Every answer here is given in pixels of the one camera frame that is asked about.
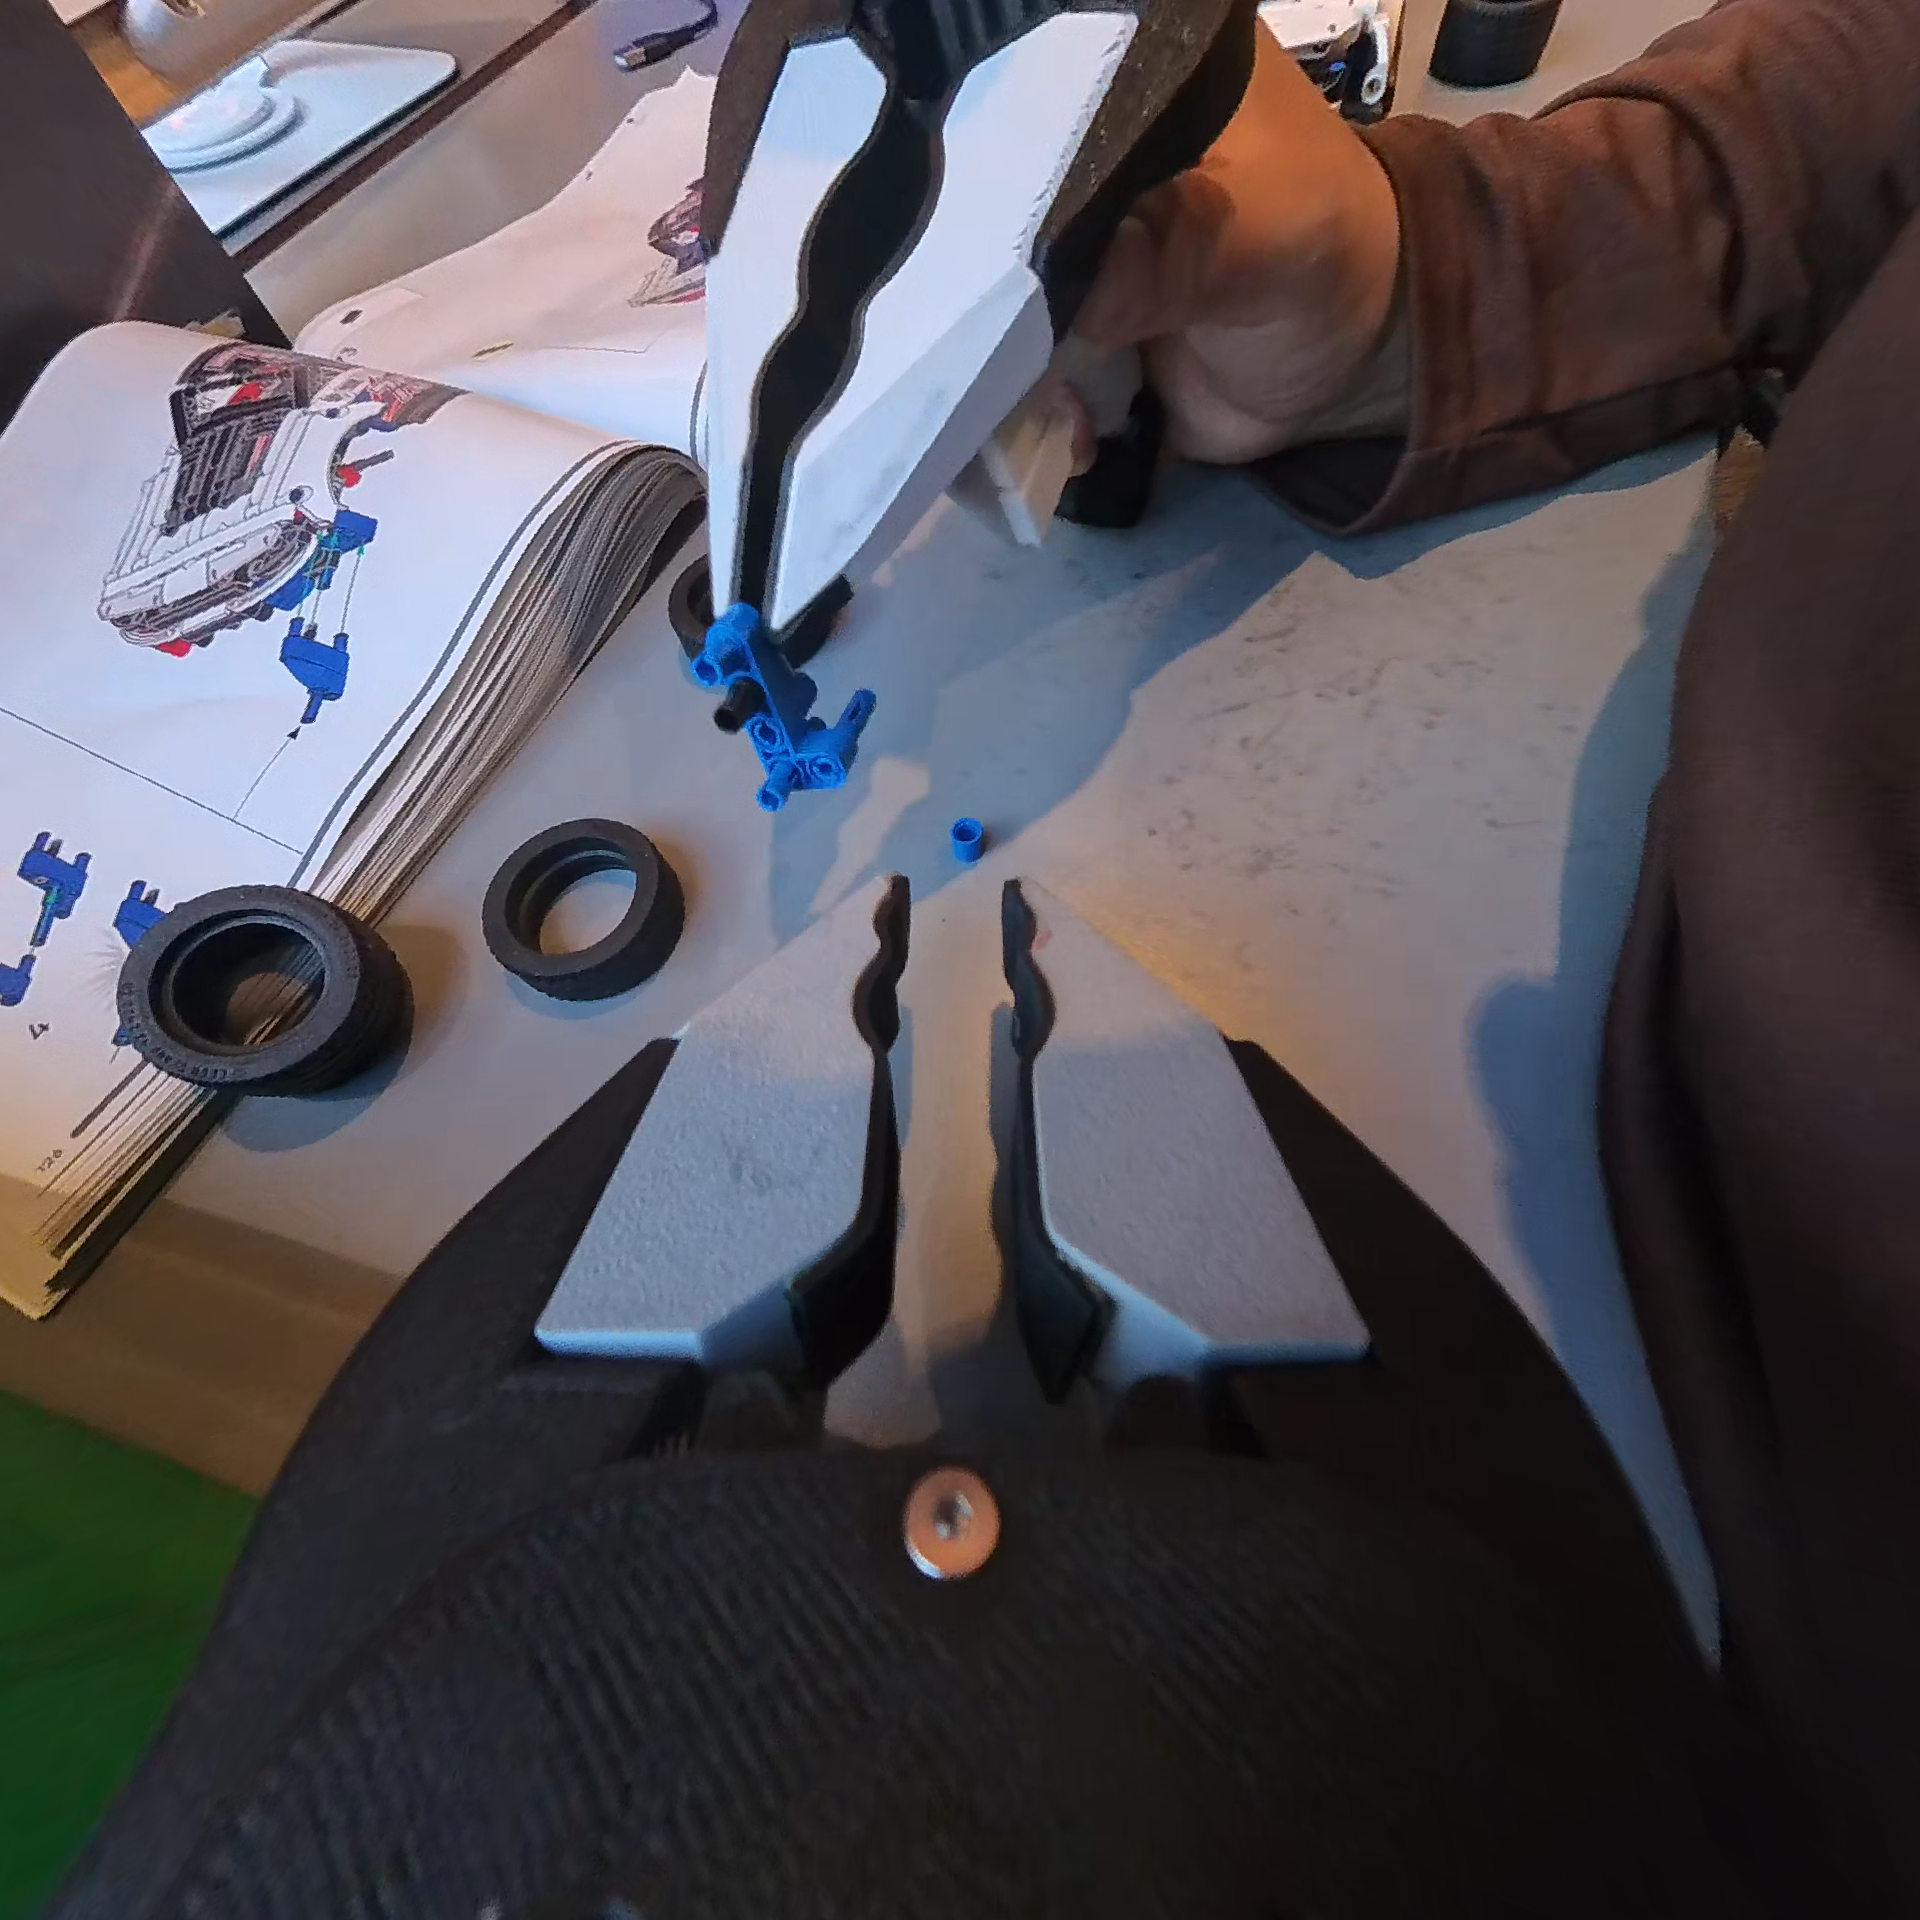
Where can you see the green storage bin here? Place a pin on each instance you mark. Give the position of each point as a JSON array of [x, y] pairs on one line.
[[90, 1575]]

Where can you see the black car picture box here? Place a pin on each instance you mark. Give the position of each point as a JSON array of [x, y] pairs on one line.
[[75, 180]]

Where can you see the person's right hand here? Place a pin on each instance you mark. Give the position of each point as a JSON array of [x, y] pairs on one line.
[[1275, 301]]

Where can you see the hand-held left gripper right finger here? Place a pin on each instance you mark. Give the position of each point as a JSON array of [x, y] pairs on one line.
[[1185, 1184]]

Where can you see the blue wedge piece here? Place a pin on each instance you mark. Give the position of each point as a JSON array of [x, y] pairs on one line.
[[731, 638]]

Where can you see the person's right forearm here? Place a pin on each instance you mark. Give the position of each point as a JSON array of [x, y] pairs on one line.
[[1621, 225]]

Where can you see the toy car model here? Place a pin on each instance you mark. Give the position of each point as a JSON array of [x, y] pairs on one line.
[[1334, 38]]

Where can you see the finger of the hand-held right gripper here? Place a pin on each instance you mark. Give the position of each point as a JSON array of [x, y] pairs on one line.
[[765, 225], [945, 301]]

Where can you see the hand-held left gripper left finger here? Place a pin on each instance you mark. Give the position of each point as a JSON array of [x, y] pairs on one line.
[[721, 1184]]

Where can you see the white stand base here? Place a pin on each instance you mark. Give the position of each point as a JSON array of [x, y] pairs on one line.
[[361, 90]]

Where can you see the grey desk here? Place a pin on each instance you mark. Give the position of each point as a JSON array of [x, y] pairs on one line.
[[1350, 750]]

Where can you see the open instruction booklet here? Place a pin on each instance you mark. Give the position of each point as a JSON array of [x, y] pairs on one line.
[[451, 494]]

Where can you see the black toy tyre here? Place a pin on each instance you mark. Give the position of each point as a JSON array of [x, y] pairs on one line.
[[361, 1021], [690, 601], [1484, 44], [645, 930]]

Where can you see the black pin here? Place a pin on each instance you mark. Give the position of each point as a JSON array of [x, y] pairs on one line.
[[735, 708]]

